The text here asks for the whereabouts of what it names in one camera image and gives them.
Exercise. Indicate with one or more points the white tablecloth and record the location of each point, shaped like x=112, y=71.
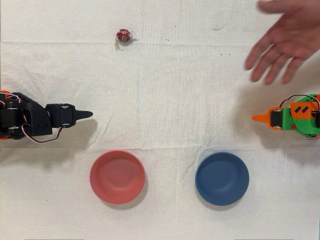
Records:
x=160, y=100

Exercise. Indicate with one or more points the red candy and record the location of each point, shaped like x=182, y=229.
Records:
x=123, y=35

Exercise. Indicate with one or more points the orange clamp piece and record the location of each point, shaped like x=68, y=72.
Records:
x=3, y=137

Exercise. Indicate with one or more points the pink bowl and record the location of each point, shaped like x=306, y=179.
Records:
x=117, y=177

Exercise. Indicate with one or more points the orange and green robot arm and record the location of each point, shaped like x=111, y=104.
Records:
x=305, y=120

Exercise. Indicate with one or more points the blue bowl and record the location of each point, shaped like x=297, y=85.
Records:
x=222, y=178

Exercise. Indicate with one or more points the person's bare hand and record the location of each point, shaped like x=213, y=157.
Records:
x=292, y=40

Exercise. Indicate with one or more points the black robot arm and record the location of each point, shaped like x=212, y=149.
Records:
x=32, y=117

